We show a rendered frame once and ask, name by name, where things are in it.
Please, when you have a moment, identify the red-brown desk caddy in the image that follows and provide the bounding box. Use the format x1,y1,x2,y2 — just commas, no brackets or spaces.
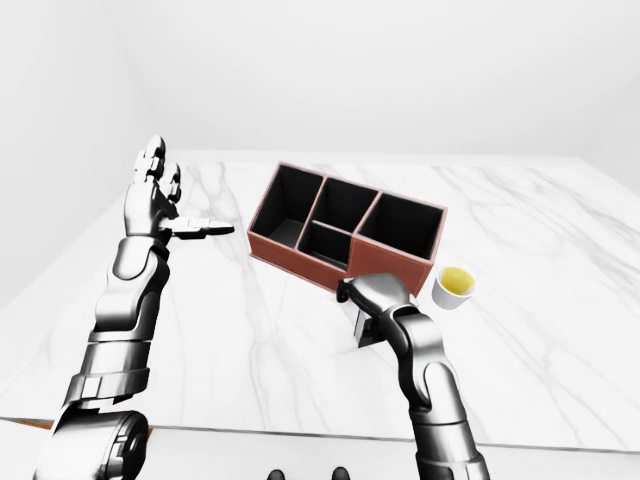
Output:
246,161,448,298

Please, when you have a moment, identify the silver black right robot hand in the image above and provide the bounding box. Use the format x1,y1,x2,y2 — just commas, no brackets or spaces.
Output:
336,272,418,318

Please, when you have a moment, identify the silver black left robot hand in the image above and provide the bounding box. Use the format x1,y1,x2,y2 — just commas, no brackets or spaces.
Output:
122,134,236,242

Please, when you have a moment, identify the white cup with yellow inside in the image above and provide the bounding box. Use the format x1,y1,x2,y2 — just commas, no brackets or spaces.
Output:
431,266,477,311

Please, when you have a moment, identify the small dark book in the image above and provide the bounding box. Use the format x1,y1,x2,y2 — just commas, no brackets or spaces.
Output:
352,308,389,350

